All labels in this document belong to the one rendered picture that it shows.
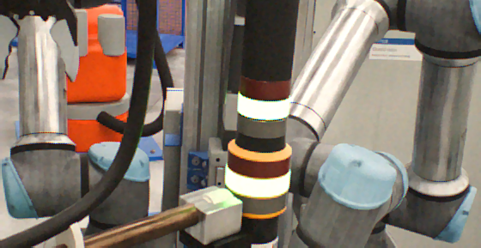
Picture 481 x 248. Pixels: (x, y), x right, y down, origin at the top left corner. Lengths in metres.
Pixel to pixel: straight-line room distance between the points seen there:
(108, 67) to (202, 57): 3.06
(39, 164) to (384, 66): 1.50
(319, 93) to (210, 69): 0.48
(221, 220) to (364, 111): 2.02
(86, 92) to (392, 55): 2.55
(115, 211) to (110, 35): 3.13
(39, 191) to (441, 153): 0.72
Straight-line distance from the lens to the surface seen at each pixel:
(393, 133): 2.46
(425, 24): 1.02
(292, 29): 0.38
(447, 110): 1.10
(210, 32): 1.28
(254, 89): 0.38
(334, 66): 0.89
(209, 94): 1.31
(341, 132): 2.40
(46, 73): 1.24
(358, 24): 0.96
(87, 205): 0.34
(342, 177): 0.65
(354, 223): 0.66
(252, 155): 0.39
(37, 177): 1.19
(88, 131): 4.40
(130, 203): 1.21
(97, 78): 4.36
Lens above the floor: 1.72
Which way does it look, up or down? 18 degrees down
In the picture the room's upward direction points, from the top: 4 degrees clockwise
